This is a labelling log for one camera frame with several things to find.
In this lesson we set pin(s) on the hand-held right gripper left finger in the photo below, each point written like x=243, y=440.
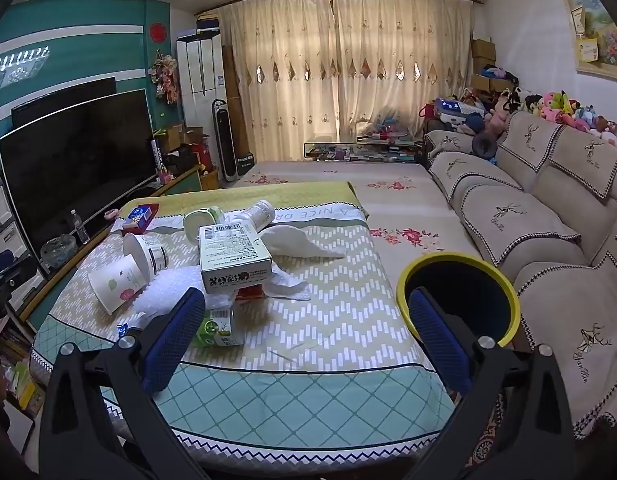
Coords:
x=173, y=335

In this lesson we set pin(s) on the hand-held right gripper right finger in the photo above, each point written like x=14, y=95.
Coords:
x=436, y=340

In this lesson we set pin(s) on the clear bubble wrap sheet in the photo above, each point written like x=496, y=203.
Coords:
x=173, y=285

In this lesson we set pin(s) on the white paper cup green print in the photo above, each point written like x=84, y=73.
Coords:
x=113, y=282

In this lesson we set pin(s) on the white round tub barcode label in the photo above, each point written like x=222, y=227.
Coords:
x=143, y=255

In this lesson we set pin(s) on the yellow rimmed dark bin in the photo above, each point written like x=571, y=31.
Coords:
x=508, y=290

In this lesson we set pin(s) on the red snack packet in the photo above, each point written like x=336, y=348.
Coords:
x=251, y=291

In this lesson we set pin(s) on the green white cardboard box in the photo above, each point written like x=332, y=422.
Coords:
x=233, y=255

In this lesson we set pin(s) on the green rimmed white container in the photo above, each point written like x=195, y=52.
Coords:
x=201, y=221

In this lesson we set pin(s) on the small white tissue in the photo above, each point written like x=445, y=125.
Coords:
x=288, y=285

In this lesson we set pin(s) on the white plastic bottle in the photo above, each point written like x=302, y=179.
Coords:
x=258, y=214

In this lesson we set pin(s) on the large white tissue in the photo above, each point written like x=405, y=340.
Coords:
x=298, y=242

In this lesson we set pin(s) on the patterned red rug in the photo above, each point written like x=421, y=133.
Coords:
x=488, y=435

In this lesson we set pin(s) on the blue tissue packet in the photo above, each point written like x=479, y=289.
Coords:
x=137, y=216

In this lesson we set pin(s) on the red tray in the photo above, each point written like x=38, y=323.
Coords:
x=148, y=208

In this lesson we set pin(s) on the floral beige mat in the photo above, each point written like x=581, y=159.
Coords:
x=413, y=210

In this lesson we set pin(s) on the clear water bottle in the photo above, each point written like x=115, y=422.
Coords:
x=80, y=227

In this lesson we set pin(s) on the shelf of books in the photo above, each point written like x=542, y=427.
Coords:
x=18, y=370

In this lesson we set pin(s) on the beige covered sofa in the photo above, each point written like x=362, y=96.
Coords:
x=563, y=240

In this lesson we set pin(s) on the red canister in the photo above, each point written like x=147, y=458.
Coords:
x=203, y=157

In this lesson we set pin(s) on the large black television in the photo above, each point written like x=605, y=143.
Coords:
x=78, y=170

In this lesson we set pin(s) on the open cardboard box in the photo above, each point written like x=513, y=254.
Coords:
x=176, y=137

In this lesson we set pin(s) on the white drawer cabinet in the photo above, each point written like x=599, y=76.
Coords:
x=6, y=230

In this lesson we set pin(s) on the glass coffee table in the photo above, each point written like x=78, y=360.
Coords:
x=363, y=152

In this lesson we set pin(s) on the white black tower fan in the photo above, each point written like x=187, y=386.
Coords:
x=224, y=140

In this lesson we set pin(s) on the dark grey neck pillow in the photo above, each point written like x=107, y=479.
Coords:
x=484, y=142

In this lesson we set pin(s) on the blue white starred bag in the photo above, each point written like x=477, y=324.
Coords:
x=451, y=109

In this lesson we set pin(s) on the white standing air conditioner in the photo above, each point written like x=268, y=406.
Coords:
x=201, y=80

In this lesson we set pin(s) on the hanging artificial flower decoration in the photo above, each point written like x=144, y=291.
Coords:
x=164, y=77

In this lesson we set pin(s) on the pile of plush toys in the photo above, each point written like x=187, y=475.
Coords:
x=553, y=107

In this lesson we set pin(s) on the brown cardboard box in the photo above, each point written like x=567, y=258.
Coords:
x=483, y=65
x=482, y=48

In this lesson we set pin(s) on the cream embroidered curtains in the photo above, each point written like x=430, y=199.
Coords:
x=348, y=70

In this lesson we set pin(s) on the framed flower painting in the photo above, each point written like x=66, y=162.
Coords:
x=606, y=35

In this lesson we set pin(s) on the red round wall ornament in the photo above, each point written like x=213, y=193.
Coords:
x=158, y=31

